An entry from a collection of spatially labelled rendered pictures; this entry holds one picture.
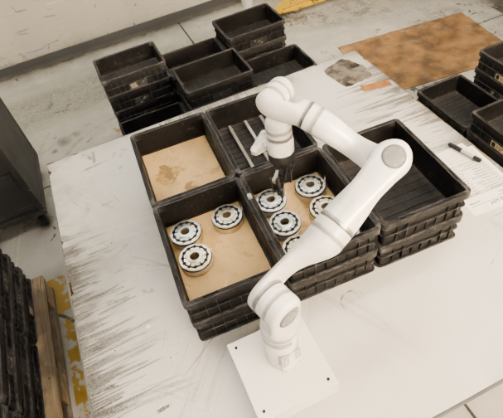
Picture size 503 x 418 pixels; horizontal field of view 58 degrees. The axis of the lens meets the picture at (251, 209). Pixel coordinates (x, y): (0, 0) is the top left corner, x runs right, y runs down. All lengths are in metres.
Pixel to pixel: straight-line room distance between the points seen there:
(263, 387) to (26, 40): 3.84
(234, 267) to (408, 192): 0.62
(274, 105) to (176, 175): 0.71
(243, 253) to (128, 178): 0.74
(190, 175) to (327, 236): 0.81
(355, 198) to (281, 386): 0.55
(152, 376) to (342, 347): 0.56
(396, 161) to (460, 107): 1.86
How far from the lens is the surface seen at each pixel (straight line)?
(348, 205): 1.02
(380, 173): 1.04
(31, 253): 2.93
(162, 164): 1.77
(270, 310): 1.01
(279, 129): 1.16
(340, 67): 2.36
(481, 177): 1.86
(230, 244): 1.44
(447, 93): 2.97
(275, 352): 1.18
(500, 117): 2.68
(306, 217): 1.48
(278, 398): 1.27
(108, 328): 1.56
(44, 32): 4.54
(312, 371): 1.29
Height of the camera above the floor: 1.97
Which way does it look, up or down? 48 degrees down
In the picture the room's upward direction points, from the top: 11 degrees counter-clockwise
